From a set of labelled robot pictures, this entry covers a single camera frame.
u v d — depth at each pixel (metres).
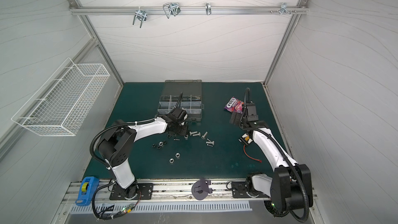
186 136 0.91
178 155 0.84
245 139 0.90
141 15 0.79
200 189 0.72
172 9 0.77
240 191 0.73
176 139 0.91
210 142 0.89
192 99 1.06
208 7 0.72
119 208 0.70
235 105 1.04
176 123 0.78
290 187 0.40
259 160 0.82
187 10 0.79
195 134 0.93
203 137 0.91
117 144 0.48
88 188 0.71
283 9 0.76
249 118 0.65
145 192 0.74
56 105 0.66
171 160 0.83
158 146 0.88
